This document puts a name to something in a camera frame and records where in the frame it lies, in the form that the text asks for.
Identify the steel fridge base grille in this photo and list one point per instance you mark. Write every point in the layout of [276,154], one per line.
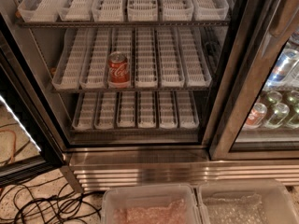
[106,169]

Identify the closed glass fridge door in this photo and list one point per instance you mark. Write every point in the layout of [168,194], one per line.
[257,34]

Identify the open fridge door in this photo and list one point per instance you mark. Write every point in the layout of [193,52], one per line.
[21,108]

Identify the red Coca-Cola can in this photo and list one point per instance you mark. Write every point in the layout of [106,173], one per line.
[118,67]

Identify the left clear plastic bin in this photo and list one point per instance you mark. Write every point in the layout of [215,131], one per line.
[151,204]

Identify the clear plastic bin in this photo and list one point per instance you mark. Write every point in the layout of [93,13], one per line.
[245,202]
[151,204]

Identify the red soda can behind glass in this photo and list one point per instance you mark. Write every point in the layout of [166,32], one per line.
[255,116]

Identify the right clear plastic bin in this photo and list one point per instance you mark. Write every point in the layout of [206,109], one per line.
[245,202]

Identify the green can rear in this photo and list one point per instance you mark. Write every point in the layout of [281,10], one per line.
[271,97]

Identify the green can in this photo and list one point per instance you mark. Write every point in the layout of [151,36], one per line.
[271,97]
[275,115]

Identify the green can front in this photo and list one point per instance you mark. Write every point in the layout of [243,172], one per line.
[275,115]

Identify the blue silver energy can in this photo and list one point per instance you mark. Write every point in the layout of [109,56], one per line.
[287,60]

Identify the middle wire shelf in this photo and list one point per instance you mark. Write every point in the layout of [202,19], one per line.
[158,58]

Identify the wire shelf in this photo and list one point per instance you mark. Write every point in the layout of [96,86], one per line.
[145,110]
[158,58]
[123,10]

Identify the bottom wire shelf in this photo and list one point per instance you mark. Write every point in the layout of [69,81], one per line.
[145,110]

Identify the top wire shelf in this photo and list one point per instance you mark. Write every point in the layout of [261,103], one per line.
[123,10]

